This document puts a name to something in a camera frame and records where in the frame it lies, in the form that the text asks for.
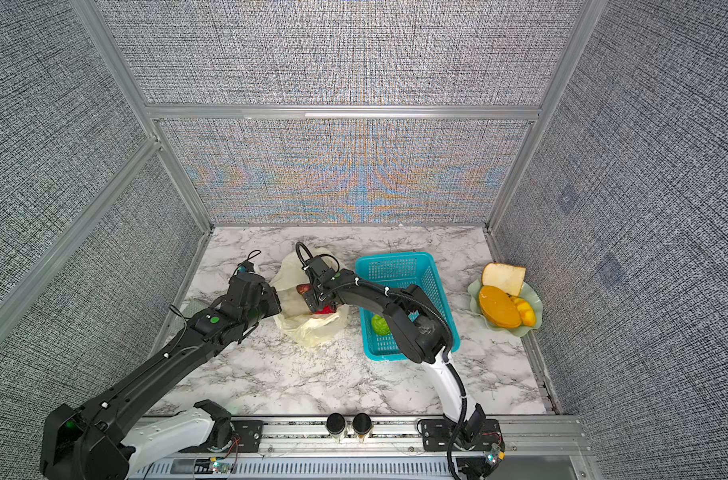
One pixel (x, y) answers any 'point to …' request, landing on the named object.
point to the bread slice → (507, 277)
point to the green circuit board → (212, 466)
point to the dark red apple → (302, 288)
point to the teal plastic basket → (382, 336)
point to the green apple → (380, 326)
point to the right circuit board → (493, 455)
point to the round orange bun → (499, 308)
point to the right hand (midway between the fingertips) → (318, 286)
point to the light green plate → (528, 293)
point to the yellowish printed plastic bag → (296, 316)
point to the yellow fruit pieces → (526, 312)
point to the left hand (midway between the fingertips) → (282, 292)
